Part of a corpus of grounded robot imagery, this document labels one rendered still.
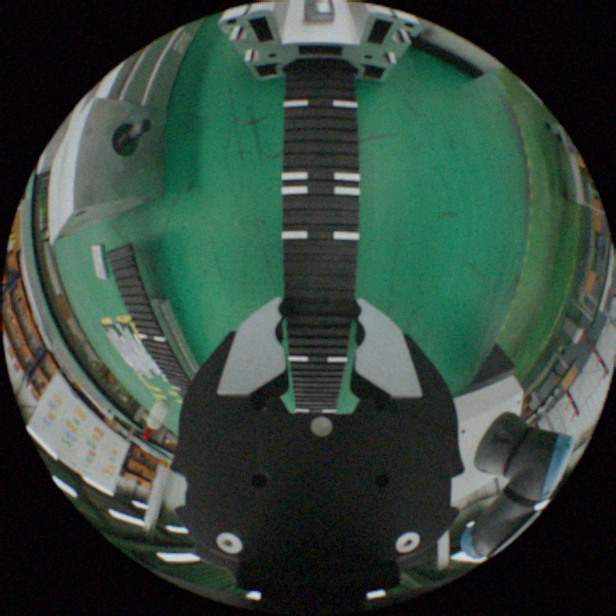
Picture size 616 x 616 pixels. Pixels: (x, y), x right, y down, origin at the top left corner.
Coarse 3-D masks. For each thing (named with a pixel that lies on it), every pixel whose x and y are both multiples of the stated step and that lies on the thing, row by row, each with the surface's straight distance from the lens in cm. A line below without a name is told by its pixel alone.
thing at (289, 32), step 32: (288, 0) 23; (320, 0) 21; (224, 32) 15; (256, 32) 16; (288, 32) 17; (320, 32) 17; (352, 32) 17; (384, 32) 16; (416, 32) 15; (256, 64) 18; (352, 64) 18; (384, 64) 17
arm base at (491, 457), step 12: (504, 420) 49; (516, 420) 50; (492, 432) 48; (504, 432) 47; (516, 432) 47; (528, 432) 47; (480, 444) 48; (492, 444) 47; (504, 444) 46; (516, 444) 46; (480, 456) 49; (492, 456) 47; (504, 456) 47; (480, 468) 51; (492, 468) 49; (504, 468) 47
